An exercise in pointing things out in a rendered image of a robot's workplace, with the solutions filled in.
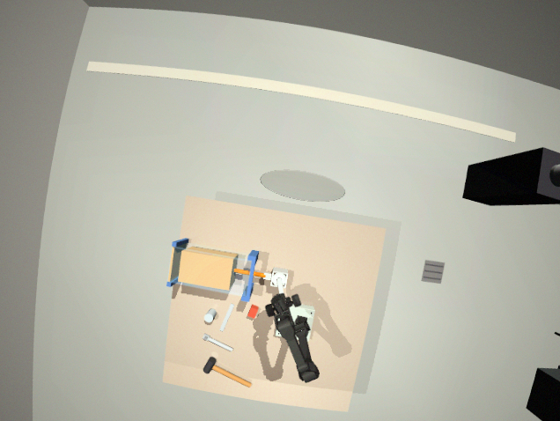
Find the hammer with black head and wooden handle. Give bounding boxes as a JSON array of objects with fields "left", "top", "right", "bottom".
[{"left": 203, "top": 357, "right": 251, "bottom": 387}]

